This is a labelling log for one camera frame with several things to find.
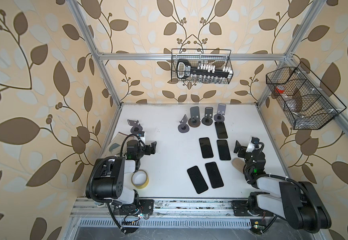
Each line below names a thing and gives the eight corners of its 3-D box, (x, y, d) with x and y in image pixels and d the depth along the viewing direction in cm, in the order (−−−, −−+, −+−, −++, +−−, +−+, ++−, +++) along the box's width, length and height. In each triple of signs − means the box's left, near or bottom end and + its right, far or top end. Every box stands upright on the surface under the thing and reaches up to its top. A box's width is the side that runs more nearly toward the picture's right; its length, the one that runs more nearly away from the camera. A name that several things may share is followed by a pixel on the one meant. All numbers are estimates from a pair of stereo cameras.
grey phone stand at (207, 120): (202, 125, 111) (203, 115, 103) (201, 116, 116) (202, 107, 108) (211, 125, 111) (214, 115, 103) (210, 116, 116) (212, 107, 108)
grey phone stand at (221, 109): (213, 120, 112) (215, 112, 105) (215, 110, 119) (217, 102, 112) (222, 122, 111) (225, 114, 104) (223, 112, 118) (226, 104, 110)
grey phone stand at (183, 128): (179, 134, 105) (179, 125, 97) (176, 126, 110) (176, 116, 101) (188, 132, 107) (189, 122, 98) (185, 123, 111) (185, 114, 103)
